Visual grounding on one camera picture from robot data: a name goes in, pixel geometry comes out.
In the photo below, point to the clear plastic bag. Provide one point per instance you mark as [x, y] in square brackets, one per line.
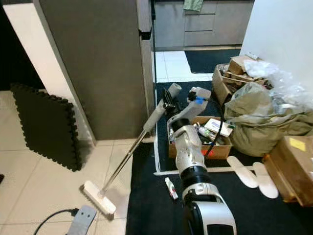
[283, 83]

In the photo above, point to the green hanging towel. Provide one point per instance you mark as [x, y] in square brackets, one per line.
[193, 5]

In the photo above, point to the dark kitchen floor mat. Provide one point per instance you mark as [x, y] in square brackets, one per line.
[212, 60]

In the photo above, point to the cardboard box with wooden slats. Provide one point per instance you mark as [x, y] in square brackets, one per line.
[237, 68]

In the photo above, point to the open cardboard box red label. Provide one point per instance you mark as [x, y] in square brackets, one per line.
[217, 149]

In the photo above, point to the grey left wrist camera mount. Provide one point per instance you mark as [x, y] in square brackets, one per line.
[82, 220]

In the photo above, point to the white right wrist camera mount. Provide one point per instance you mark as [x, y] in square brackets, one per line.
[190, 110]

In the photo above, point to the white floor strip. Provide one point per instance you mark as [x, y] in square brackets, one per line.
[156, 159]

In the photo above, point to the large black foam mat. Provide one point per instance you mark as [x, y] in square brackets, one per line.
[46, 126]

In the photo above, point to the grey kitchen cabinet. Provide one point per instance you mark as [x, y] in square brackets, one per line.
[220, 29]

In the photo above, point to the white board panel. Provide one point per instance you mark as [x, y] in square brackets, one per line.
[36, 44]

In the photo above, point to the white green red tube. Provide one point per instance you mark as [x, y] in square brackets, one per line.
[171, 188]

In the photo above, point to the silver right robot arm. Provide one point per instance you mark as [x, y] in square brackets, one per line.
[190, 156]

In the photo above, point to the sealed cardboard box with labels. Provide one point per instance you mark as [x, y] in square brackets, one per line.
[291, 171]

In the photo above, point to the white flat booklet box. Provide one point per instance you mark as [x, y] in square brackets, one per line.
[220, 127]

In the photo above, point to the olive green fabric sack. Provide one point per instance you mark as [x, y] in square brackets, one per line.
[269, 127]

